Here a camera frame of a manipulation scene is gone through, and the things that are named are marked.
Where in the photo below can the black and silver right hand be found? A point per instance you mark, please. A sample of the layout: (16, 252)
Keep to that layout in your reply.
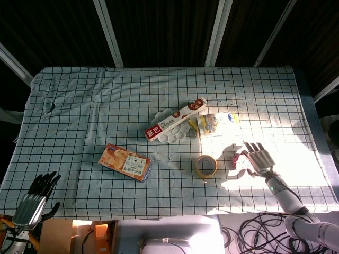
(260, 160)

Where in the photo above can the black and silver left hand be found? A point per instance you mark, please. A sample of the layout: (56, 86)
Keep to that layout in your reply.
(29, 209)

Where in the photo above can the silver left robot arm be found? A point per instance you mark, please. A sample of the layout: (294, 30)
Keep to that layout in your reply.
(16, 242)

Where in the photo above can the brown cardboard box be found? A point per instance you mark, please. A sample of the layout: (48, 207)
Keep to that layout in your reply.
(55, 236)

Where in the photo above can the crumpled yellow white snack bag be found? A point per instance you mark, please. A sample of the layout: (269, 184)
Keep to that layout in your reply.
(212, 123)

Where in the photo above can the tan adhesive tape roll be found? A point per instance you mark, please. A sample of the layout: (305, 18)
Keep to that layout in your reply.
(197, 165)

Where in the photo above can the orange plastic part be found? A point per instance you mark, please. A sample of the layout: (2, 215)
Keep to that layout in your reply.
(102, 235)

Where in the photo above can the white flower-shaped plate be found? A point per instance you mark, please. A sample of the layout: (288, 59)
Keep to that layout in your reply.
(174, 132)

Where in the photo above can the red white cling film box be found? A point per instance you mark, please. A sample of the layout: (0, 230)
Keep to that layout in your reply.
(172, 121)

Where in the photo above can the orange biscuit box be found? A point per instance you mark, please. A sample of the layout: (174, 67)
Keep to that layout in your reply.
(124, 162)

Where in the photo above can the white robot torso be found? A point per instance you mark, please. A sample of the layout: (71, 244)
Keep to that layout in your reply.
(169, 232)

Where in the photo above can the checkered light blue tablecloth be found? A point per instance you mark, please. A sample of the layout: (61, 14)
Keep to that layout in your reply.
(106, 111)

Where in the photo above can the white metal frame bar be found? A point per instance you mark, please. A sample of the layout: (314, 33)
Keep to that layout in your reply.
(14, 63)
(327, 91)
(275, 31)
(218, 31)
(108, 31)

